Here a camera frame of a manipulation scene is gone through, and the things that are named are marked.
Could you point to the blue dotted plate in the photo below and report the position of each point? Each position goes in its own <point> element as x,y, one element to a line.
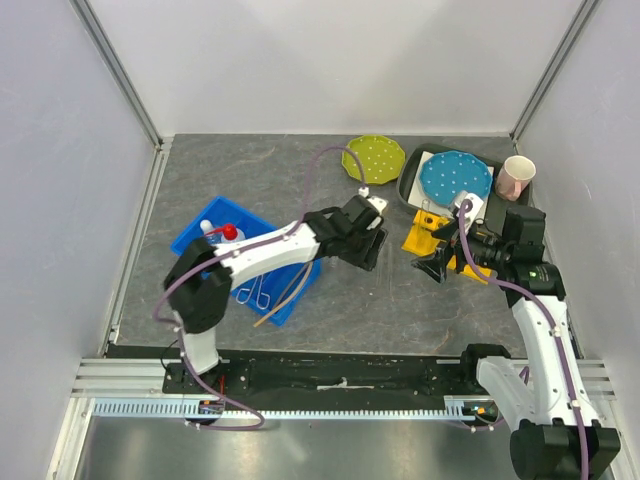
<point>444,175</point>

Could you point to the green dotted plate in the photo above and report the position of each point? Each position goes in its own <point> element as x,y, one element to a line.
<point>381,158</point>

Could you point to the dark green tray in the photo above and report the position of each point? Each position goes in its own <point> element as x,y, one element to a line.
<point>407,175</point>

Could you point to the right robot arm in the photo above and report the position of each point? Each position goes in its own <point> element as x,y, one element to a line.
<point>556,432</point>

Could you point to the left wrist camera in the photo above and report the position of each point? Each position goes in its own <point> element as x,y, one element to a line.
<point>379,204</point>

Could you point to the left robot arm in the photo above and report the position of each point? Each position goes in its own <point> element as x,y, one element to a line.
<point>198,286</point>

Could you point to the cable duct rail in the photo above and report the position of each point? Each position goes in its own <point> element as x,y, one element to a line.
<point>209,407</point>

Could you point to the metal crucible tongs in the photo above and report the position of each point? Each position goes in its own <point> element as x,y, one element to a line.
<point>254,291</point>

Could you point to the yellow test tube rack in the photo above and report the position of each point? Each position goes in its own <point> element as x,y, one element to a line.
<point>420,243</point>

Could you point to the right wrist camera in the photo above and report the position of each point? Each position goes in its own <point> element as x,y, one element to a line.
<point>471,205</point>

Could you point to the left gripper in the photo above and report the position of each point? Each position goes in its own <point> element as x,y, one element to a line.
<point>368,257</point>

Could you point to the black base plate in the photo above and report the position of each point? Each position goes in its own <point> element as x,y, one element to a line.
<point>263,379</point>

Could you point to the tan rubber tube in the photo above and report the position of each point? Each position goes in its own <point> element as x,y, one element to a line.
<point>301,278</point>

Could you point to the blue plastic compartment bin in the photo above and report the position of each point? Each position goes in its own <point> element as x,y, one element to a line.
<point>221,211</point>

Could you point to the pink mug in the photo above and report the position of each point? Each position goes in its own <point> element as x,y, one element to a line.
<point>514,176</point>

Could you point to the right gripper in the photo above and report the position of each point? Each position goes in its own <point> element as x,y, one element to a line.
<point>435,266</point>

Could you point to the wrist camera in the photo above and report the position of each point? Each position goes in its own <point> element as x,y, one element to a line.
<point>379,204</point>
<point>471,205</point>

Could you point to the squeeze bottle red cap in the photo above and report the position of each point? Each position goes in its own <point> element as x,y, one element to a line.
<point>227,233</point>

